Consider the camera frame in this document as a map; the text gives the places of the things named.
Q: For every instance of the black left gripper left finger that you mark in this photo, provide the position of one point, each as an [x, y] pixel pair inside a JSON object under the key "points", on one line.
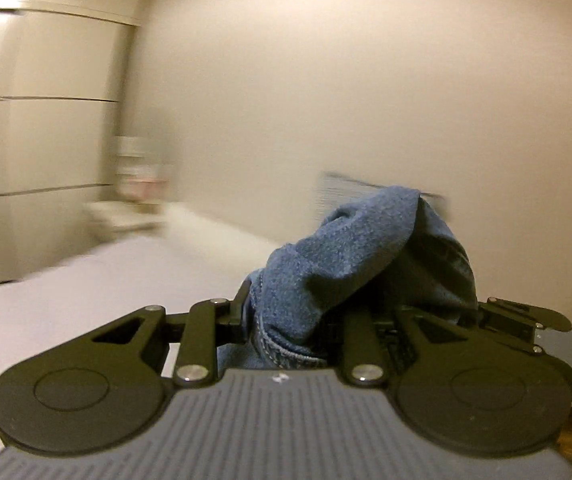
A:
{"points": [[103, 388]]}

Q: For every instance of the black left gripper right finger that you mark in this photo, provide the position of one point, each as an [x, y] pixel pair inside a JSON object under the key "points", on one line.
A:
{"points": [[478, 384]]}

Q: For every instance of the blue denim jeans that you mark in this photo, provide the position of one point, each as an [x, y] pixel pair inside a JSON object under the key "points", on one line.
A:
{"points": [[383, 250]]}

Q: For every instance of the white bed sheet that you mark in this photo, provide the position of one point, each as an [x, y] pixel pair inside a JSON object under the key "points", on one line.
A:
{"points": [[196, 257]]}

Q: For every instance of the white bedside stand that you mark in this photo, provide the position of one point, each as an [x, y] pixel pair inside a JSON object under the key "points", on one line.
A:
{"points": [[142, 176]]}

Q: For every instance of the cream sliding wardrobe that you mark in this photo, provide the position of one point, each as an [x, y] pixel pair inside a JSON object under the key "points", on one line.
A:
{"points": [[62, 72]]}

